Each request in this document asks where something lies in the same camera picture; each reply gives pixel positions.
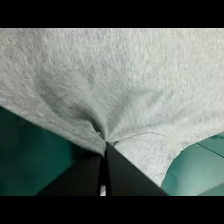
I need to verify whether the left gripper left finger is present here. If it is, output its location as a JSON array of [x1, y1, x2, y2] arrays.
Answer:
[[37, 150, 102, 197]]

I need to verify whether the grey T-shirt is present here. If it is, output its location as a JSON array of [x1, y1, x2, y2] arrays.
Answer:
[[0, 27, 224, 188]]

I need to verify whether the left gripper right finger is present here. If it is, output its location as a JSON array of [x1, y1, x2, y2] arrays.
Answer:
[[105, 141, 168, 197]]

